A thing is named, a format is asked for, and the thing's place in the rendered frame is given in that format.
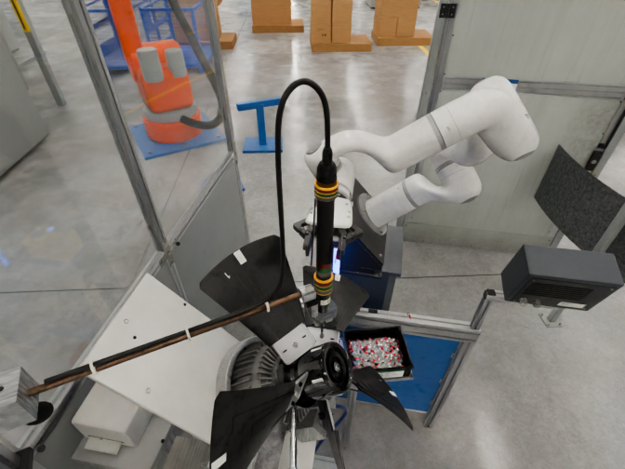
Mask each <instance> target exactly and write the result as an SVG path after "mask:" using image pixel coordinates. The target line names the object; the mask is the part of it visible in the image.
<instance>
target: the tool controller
mask: <svg viewBox="0 0 625 469"><path fill-rule="evenodd" d="M501 280H502V286H503V294H504V300H505V301H507V302H520V305H521V306H527V304H533V307H534V308H539V307H541V305H543V306H551V307H558V308H565V309H573V310H580V311H589V310H590V309H591V308H592V307H594V306H595V305H596V304H598V303H599V302H601V301H603V300H604V299H606V298H607V297H609V296H610V295H611V294H613V293H614V292H616V291H617V290H619V289H620V288H622V287H624V282H623V279H622V276H621V273H620V271H619V268H618V264H617V261H616V258H615V255H614V254H612V253H603V252H594V251H586V250H577V249H568V248H552V247H543V246H534V245H522V246H521V248H520V249H519V250H518V251H517V253H516V254H515V255H514V257H513V258H512V259H511V261H510V262H509V263H508V264H507V266H506V267H505V268H504V269H503V271H502V272H501Z"/></svg>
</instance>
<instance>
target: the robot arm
mask: <svg viewBox="0 0 625 469"><path fill-rule="evenodd" d="M330 146H331V148H332V151H333V161H334V162H335V164H336V166H337V176H338V178H337V180H338V181H339V195H338V197H337V198H336V199H335V212H334V232H333V241H335V242H339V244H338V252H337V260H339V261H340V255H341V254H342V255H344V252H345V248H346V247H347V245H348V244H350V243H351V242H353V241H354V240H355V239H357V238H359V237H362V236H363V230H361V229H360V228H359V227H358V226H357V225H355V224H354V223H353V222H352V206H353V202H352V192H353V186H354V179H355V166H354V164H353V163H352V161H350V160H349V159H347V158H344V157H339V155H341V154H345V153H348V152H359V153H363V154H367V155H369V156H371V157H373V158H374V159H375V160H376V161H377V162H378V163H380V164H381V165H382V166H383V167H384V168H385V169H386V170H387V171H389V172H391V173H395V172H398V171H401V170H404V169H406V168H409V167H411V166H413V165H415V164H417V163H418V162H420V161H422V160H424V159H426V158H428V157H431V162H432V167H433V169H434V171H435V173H436V175H437V177H438V179H439V181H440V182H441V185H440V186H436V185H434V184H433V183H431V182H430V181H429V180H428V179H426V178H425V177H424V176H423V175H421V174H414V175H412V176H410V177H408V178H406V179H404V180H403V181H400V182H398V183H397V184H395V185H394V186H392V187H391V188H389V189H387V190H385V191H383V192H382V193H380V194H377V195H376V196H374V197H372V196H370V195H369V194H360V195H359V196H358V199H357V205H358V209H359V212H360V215H361V217H362V219H363V221H364V223H365V224H366V226H367V227H368V229H369V230H370V231H371V232H373V233H374V234H375V235H384V234H385V233H386V231H387V223H388V222H390V221H393V220H395V219H397V218H399V217H401V216H403V215H405V214H406V213H408V212H410V211H412V210H414V209H416V208H419V207H421V206H423V205H425V204H427V203H430V202H432V201H444V202H449V203H455V204H465V203H469V202H471V201H473V200H474V199H475V198H476V197H477V196H478V195H479V194H480V193H481V189H482V185H481V182H480V179H479V177H478V175H477V173H476V171H475V169H474V166H478V165H480V164H482V163H483V162H484V161H486V159H487V158H488V157H489V156H490V155H492V154H493V153H494V154H495V155H496V156H498V157H499V158H501V159H503V160H506V161H518V160H522V159H525V158H527V157H529V156H530V155H532V154H533V153H534V152H535V151H536V150H537V148H538V146H539V133H538V130H537V128H536V126H535V124H534V122H533V121H532V119H531V117H530V115H529V114H528V112H527V110H526V108H525V106H524V105H523V103H522V101H521V100H520V98H519V96H518V94H517V93H516V91H515V89H514V88H513V86H512V84H511V83H510V82H509V80H507V79H506V78H505V77H502V76H497V75H495V76H489V77H487V78H485V79H483V80H481V81H479V82H478V83H477V84H476V85H475V86H474V87H473V88H472V89H471V91H470V92H468V93H466V94H464V95H462V96H460V97H459V98H457V99H455V100H453V101H451V102H449V103H447V104H446V105H444V106H442V107H440V108H438V109H436V110H435V111H433V112H431V113H429V114H427V115H425V116H423V117H421V118H420V119H419V120H417V121H415V122H413V123H411V124H410V125H408V126H406V127H404V128H402V129H400V130H398V131H396V132H395V133H393V134H392V135H390V136H385V137H383V136H379V135H375V134H373V133H369V132H366V131H362V130H345V131H341V132H339V133H336V134H334V135H332V136H330ZM324 147H325V140H323V141H320V142H318V143H316V144H315V145H314V146H313V147H311V148H310V149H309V150H308V151H307V153H306V154H305V156H304V159H305V163H306V165H307V167H308V168H309V170H310V171H311V173H312V174H313V175H314V177H315V178H316V174H317V166H318V164H319V162H320V161H321V160H322V151H323V149H324ZM313 209H314V201H313V203H312V205H311V207H310V209H309V212H308V214H307V217H306V218H305V219H303V220H301V221H297V222H295V223H293V229H294V230H295V231H296V232H297V233H299V235H300V236H301V237H302V238H303V239H304V242H303V247H302V249H303V250H305V256H306V257H308V256H309V255H310V251H311V247H312V238H313ZM305 226H306V229H305V228H304V227H305Z"/></svg>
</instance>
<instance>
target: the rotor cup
mask: <svg viewBox="0 0 625 469"><path fill-rule="evenodd" d="M321 346H322V347H321ZM318 347H321V349H319V350H316V351H313V352H311V350H312V349H315V348H318ZM336 362H337V363H339V371H335V369H334V364H335V363H336ZM306 369H307V370H308V377H307V380H306V382H305V384H304V386H303V389H302V391H301V393H300V396H299V399H298V401H297V402H296V403H295V405H294V406H293V407H294V408H296V409H306V408H310V407H312V406H313V405H314V404H315V403H316V402H317V400H318V399H323V398H328V397H331V396H335V395H343V394H345V393H346V392H348V391H349V389H350V387H351V385H352V364H351V361H350V358H349V357H348V355H347V353H346V351H345V350H344V348H343V347H342V346H341V345H340V344H339V343H337V342H325V343H322V344H319V345H316V346H314V347H312V348H311V349H310V350H308V351H307V352H306V353H304V354H303V355H301V356H300V357H299V358H298V359H296V360H295V361H294V362H292V363H291V364H289V365H287V364H285V363H284V361H283V360H282V359H280V362H279V366H278V381H279V384H282V383H287V382H293V381H294V380H296V379H297V377H298V376H299V375H300V374H302V373H303V372H304V371H305V370H306ZM321 378H322V379H323V382H317V383H313V382H312V381H313V380H317V379H321Z"/></svg>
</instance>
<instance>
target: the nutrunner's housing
mask: <svg viewBox="0 0 625 469"><path fill-rule="evenodd" d="M337 178H338V176H337V166H336V164H335V162H334V161H333V151H332V148H331V146H330V149H326V148H325V147H324V149H323V151H322V160H321V161H320V162H319V164H318V166H317V174H316V180H317V181H318V182H320V183H322V184H332V183H334V182H336V181H337ZM316 296H317V298H318V299H319V304H318V313H320V314H325V313H327V312H328V311H329V304H330V297H331V293H330V294H328V295H325V296H322V295H318V294H317V293H316Z"/></svg>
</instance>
